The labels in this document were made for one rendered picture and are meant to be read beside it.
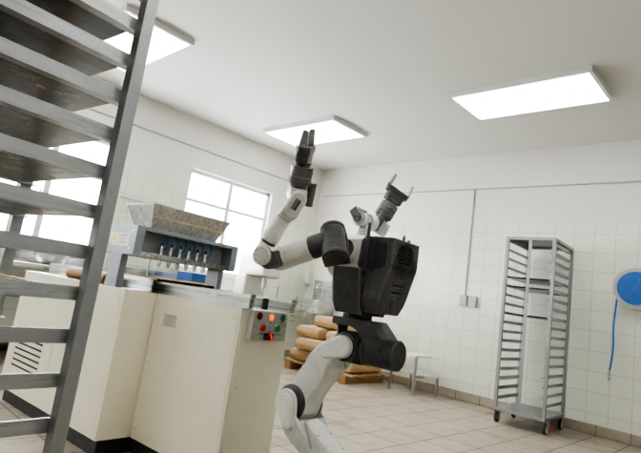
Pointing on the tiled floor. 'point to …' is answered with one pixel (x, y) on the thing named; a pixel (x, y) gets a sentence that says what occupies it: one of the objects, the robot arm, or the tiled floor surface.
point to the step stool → (416, 373)
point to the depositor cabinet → (111, 313)
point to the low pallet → (342, 374)
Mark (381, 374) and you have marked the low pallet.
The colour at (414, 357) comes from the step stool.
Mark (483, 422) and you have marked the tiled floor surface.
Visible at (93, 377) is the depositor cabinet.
